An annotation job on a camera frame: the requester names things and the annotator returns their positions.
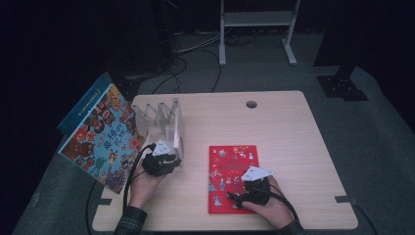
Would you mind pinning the black stand base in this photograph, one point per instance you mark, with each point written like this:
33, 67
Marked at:
130, 86
342, 86

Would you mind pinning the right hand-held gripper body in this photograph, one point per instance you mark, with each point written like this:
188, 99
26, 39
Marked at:
257, 192

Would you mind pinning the person's left hand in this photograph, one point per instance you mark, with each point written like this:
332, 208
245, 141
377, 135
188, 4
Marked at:
142, 189

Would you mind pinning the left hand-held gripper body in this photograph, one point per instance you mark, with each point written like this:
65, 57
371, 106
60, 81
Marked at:
156, 164

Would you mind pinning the light blue many-monsters picture book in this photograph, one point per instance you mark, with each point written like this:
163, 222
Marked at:
104, 143

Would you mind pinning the blue monster picture book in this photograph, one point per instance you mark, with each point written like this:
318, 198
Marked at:
84, 104

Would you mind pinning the white expandable book rack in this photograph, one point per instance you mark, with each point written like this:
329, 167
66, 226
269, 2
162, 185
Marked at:
169, 124

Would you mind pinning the grey table edge clip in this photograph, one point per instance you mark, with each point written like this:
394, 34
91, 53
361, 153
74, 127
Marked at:
345, 199
103, 202

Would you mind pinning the red picture book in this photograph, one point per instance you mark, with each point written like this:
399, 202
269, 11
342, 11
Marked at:
228, 163

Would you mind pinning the white metal stand frame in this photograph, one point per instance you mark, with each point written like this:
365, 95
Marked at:
257, 19

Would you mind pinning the person's right hand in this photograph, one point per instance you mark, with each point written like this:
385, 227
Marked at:
275, 210

